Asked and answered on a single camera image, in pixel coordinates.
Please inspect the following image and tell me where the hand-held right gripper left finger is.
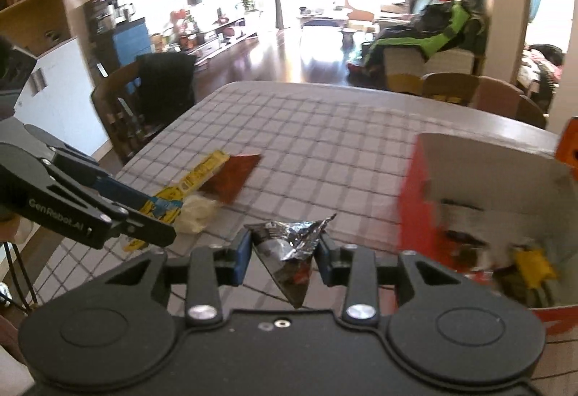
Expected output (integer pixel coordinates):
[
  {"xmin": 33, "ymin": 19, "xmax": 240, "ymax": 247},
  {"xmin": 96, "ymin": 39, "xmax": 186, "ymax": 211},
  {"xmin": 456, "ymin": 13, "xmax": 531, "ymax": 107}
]
[{"xmin": 104, "ymin": 229, "xmax": 253, "ymax": 324}]

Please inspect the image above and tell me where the dark coffee table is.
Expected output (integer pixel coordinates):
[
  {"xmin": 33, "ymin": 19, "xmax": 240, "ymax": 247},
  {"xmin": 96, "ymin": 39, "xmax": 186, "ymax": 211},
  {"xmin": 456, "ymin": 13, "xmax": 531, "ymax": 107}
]
[{"xmin": 297, "ymin": 9, "xmax": 349, "ymax": 30}]

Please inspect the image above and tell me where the brown cookie packet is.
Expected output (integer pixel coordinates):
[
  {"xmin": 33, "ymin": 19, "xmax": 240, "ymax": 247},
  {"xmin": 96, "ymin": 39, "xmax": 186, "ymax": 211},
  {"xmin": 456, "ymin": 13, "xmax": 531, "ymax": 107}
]
[{"xmin": 199, "ymin": 153, "xmax": 263, "ymax": 205}]

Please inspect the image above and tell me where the blue cabinet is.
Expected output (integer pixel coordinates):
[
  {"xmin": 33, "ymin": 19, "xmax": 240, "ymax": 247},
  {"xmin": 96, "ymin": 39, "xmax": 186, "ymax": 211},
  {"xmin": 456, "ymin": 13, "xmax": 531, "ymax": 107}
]
[{"xmin": 111, "ymin": 17, "xmax": 152, "ymax": 76}]

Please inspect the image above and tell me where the white cabinet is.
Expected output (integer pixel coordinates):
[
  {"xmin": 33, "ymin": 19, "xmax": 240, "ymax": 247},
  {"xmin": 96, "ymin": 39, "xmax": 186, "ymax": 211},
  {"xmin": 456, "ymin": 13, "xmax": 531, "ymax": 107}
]
[{"xmin": 13, "ymin": 37, "xmax": 110, "ymax": 158}]

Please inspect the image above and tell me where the black coffee machine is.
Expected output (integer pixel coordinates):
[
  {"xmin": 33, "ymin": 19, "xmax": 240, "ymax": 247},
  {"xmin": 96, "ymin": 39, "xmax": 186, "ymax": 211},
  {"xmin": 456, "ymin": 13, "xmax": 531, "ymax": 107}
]
[{"xmin": 83, "ymin": 0, "xmax": 137, "ymax": 41}]

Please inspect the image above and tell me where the beige sofa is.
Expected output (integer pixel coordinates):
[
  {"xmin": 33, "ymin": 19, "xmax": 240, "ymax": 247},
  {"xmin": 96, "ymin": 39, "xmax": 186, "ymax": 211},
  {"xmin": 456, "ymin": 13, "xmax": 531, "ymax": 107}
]
[{"xmin": 383, "ymin": 47, "xmax": 487, "ymax": 92}]

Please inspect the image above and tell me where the low media console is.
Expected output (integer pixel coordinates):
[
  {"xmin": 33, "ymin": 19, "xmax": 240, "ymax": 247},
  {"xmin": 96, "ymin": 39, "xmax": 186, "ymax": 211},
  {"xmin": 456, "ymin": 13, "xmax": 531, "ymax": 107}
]
[{"xmin": 178, "ymin": 16, "xmax": 259, "ymax": 60}]

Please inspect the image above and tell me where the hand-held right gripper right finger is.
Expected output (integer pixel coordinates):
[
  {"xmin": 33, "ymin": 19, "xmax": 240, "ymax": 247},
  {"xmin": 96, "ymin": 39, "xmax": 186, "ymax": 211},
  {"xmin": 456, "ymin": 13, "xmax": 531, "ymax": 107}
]
[{"xmin": 314, "ymin": 234, "xmax": 470, "ymax": 324}]

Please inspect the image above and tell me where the wooden chair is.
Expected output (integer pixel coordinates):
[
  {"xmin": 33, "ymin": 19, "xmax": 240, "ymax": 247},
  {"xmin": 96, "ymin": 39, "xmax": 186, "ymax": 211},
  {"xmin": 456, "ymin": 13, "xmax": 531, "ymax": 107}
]
[{"xmin": 90, "ymin": 53, "xmax": 197, "ymax": 166}]

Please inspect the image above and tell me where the dark cloth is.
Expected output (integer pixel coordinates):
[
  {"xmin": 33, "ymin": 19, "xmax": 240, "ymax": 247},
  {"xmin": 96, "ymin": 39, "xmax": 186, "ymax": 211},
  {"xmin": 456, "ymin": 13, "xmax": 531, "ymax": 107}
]
[{"xmin": 135, "ymin": 53, "xmax": 197, "ymax": 126}]

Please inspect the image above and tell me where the checked tablecloth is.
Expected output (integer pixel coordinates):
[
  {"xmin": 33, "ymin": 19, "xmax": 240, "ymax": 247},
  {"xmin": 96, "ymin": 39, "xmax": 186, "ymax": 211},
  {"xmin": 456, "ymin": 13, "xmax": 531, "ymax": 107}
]
[{"xmin": 34, "ymin": 82, "xmax": 561, "ymax": 320}]

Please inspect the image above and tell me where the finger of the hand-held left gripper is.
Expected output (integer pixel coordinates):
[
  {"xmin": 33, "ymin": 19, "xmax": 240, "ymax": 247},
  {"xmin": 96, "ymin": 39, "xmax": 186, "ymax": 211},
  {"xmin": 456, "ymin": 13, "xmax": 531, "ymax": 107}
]
[
  {"xmin": 40, "ymin": 158, "xmax": 178, "ymax": 249},
  {"xmin": 25, "ymin": 125, "xmax": 153, "ymax": 204}
]

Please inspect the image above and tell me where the green and black jacket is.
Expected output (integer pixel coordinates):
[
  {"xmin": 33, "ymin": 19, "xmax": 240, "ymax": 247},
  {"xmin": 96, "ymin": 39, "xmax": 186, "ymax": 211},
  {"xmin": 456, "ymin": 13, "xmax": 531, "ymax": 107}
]
[{"xmin": 365, "ymin": 1, "xmax": 489, "ymax": 65}]

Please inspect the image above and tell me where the cream plastic snack bag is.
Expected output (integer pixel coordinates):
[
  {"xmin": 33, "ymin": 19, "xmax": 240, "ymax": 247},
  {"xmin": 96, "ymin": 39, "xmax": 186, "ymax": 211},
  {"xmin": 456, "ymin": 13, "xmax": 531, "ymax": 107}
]
[{"xmin": 174, "ymin": 193, "xmax": 222, "ymax": 235}]

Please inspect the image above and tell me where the yellow cartoon snack packet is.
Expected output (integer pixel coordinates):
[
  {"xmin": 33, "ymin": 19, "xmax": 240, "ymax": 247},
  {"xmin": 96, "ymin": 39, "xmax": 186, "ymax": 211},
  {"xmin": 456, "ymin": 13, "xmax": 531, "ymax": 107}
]
[{"xmin": 123, "ymin": 151, "xmax": 230, "ymax": 252}]

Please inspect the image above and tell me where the dark triangular snack packet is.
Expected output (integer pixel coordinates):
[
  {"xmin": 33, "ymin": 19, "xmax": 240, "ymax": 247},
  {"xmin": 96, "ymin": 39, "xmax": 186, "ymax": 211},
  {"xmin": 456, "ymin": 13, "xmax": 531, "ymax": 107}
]
[{"xmin": 244, "ymin": 213, "xmax": 338, "ymax": 309}]

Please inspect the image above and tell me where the brown dining chair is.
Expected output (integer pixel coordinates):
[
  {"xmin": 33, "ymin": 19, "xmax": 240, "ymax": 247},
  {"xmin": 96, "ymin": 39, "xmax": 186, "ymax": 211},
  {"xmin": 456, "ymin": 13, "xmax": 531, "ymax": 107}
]
[
  {"xmin": 475, "ymin": 75, "xmax": 548, "ymax": 130},
  {"xmin": 422, "ymin": 73, "xmax": 480, "ymax": 108}
]

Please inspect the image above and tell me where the orange plastic object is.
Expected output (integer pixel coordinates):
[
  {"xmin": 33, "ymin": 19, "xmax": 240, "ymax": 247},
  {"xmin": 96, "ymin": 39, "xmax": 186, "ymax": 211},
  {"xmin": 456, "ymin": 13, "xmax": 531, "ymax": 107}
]
[{"xmin": 555, "ymin": 116, "xmax": 578, "ymax": 175}]

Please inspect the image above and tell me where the red cardboard box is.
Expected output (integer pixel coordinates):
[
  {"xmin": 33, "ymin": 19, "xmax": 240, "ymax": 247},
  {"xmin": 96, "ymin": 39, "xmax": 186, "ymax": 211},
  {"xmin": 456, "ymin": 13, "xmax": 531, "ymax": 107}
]
[{"xmin": 396, "ymin": 132, "xmax": 578, "ymax": 333}]

